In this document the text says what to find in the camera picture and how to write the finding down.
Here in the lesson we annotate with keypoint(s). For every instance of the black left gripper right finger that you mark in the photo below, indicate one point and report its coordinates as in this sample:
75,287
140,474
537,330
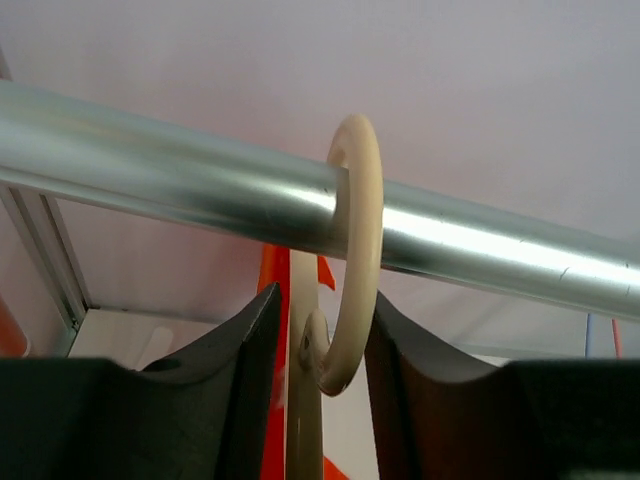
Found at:
440,413

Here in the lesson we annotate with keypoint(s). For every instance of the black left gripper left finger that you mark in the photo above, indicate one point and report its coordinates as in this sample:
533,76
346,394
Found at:
199,413

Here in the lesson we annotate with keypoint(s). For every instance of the cream plastic hanger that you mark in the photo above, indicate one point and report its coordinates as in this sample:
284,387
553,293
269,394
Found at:
321,363

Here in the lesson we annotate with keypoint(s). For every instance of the orange t shirt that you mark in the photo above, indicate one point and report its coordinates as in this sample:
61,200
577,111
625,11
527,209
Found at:
275,267

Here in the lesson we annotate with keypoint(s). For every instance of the light blue wire hanger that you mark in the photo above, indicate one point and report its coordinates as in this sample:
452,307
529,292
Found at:
589,336

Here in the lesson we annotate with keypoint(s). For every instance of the pink wire hanger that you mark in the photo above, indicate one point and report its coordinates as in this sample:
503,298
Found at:
616,338

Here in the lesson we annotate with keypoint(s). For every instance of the white clothes rack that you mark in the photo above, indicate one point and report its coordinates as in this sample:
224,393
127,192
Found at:
97,155

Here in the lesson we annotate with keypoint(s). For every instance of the aluminium corner frame post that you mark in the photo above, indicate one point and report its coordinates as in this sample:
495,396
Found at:
42,230

